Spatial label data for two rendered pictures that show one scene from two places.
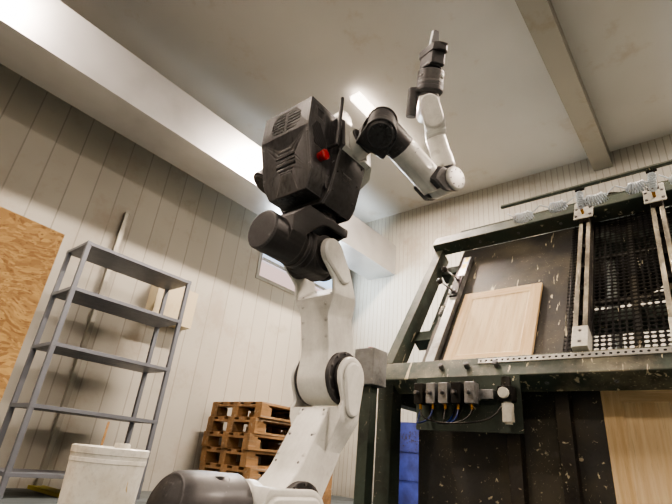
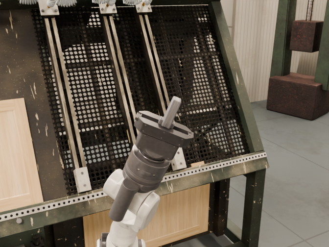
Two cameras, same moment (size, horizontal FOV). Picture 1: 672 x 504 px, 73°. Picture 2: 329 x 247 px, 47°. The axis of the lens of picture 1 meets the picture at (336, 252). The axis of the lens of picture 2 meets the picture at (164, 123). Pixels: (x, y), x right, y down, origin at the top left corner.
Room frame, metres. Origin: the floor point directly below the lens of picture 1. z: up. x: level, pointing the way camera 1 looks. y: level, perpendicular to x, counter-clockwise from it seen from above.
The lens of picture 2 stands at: (0.81, 0.41, 1.92)
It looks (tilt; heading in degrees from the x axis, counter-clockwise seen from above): 20 degrees down; 291
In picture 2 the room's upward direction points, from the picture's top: straight up
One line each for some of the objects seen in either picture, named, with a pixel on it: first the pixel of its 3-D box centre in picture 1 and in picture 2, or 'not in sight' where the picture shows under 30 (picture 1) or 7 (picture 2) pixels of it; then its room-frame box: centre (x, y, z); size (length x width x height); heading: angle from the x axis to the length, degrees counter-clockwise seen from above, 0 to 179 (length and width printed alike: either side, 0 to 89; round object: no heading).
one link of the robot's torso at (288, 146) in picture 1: (315, 168); not in sight; (1.20, 0.09, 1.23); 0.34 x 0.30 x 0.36; 49
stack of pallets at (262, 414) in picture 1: (269, 452); not in sight; (5.18, 0.48, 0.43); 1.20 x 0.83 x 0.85; 137
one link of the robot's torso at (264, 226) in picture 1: (298, 239); not in sight; (1.17, 0.11, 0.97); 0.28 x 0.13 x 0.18; 139
